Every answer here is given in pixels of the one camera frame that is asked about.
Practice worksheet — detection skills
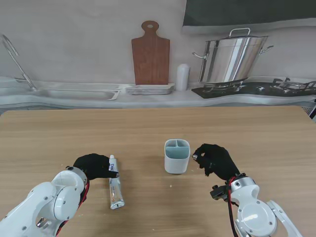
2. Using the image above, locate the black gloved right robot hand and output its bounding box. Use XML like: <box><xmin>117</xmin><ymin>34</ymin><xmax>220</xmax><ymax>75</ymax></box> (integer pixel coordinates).
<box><xmin>192</xmin><ymin>143</ymin><xmax>241</xmax><ymax>184</ymax></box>

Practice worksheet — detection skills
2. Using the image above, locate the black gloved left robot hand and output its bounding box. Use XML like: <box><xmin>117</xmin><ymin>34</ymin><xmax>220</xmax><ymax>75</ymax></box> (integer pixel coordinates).
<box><xmin>73</xmin><ymin>153</ymin><xmax>119</xmax><ymax>181</ymax></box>

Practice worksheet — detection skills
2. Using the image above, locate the white toothpaste tube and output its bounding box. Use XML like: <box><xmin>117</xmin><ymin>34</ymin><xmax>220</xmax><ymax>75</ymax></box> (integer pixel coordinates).
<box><xmin>108</xmin><ymin>155</ymin><xmax>125</xmax><ymax>210</ymax></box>

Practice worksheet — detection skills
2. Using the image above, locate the white divided toothbrush holder cup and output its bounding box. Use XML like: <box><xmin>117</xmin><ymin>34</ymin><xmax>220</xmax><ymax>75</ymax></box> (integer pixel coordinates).
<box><xmin>164</xmin><ymin>139</ymin><xmax>191</xmax><ymax>175</ymax></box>

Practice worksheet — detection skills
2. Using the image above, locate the steel kitchen sink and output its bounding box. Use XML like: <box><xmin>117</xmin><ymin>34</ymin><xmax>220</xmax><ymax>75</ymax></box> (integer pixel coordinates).
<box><xmin>37</xmin><ymin>82</ymin><xmax>123</xmax><ymax>101</ymax></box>

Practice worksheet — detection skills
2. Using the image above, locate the black gas stove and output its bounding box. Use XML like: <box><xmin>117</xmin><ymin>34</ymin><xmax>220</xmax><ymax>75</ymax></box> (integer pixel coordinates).
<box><xmin>191</xmin><ymin>78</ymin><xmax>316</xmax><ymax>99</ymax></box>

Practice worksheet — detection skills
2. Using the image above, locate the white cylindrical canister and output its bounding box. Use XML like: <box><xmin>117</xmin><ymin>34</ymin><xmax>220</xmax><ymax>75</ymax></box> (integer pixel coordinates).
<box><xmin>176</xmin><ymin>63</ymin><xmax>191</xmax><ymax>91</ymax></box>

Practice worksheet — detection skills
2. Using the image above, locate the stack of white plates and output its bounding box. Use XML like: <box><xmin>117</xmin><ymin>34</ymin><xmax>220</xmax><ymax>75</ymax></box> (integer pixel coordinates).
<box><xmin>124</xmin><ymin>83</ymin><xmax>175</xmax><ymax>95</ymax></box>

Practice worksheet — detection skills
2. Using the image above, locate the large steel stock pot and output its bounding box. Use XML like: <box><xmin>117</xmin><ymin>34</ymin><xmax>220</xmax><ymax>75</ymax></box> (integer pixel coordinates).
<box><xmin>192</xmin><ymin>28</ymin><xmax>274</xmax><ymax>84</ymax></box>

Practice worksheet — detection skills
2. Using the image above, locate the grey perforated metal panel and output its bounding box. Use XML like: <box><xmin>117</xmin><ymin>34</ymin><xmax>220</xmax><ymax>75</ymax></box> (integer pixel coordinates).
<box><xmin>303</xmin><ymin>99</ymin><xmax>316</xmax><ymax>122</ymax></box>

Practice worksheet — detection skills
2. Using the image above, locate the chrome kitchen faucet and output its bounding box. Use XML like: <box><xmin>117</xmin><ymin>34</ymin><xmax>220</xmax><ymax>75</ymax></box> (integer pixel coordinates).
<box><xmin>0</xmin><ymin>34</ymin><xmax>38</xmax><ymax>91</ymax></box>

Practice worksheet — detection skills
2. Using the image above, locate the brown wooden cutting board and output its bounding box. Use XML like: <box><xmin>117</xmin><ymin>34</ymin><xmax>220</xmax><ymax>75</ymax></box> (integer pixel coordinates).
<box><xmin>131</xmin><ymin>20</ymin><xmax>170</xmax><ymax>85</ymax></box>

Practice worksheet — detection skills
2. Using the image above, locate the dark range hood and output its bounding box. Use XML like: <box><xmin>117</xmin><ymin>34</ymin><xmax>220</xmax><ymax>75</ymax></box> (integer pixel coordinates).
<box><xmin>182</xmin><ymin>0</ymin><xmax>316</xmax><ymax>35</ymax></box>

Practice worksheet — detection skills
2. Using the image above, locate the red left arm cable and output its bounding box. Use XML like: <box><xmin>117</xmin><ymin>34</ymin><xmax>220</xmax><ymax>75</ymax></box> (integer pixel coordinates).
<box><xmin>55</xmin><ymin>179</ymin><xmax>90</xmax><ymax>235</ymax></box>

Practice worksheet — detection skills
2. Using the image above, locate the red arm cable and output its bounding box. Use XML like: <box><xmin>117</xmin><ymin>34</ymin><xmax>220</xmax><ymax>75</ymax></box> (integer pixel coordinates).
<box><xmin>226</xmin><ymin>177</ymin><xmax>239</xmax><ymax>237</ymax></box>
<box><xmin>55</xmin><ymin>179</ymin><xmax>90</xmax><ymax>235</ymax></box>

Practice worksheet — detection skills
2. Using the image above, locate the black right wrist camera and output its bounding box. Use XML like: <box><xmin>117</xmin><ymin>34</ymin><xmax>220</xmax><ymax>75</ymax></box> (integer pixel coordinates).
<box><xmin>209</xmin><ymin>184</ymin><xmax>229</xmax><ymax>201</ymax></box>

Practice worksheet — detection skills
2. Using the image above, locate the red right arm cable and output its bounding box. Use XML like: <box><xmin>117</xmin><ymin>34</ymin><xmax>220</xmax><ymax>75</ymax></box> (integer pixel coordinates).
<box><xmin>226</xmin><ymin>177</ymin><xmax>239</xmax><ymax>237</ymax></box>

